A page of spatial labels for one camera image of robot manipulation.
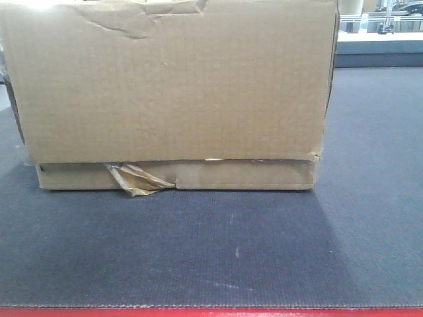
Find brown cardboard carton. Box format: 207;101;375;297
1;1;340;196

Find white background table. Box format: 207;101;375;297
338;32;423;44

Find black conveyor frame rail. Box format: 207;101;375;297
335;53;423;68

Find grey conveyor belt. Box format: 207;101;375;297
1;68;422;308

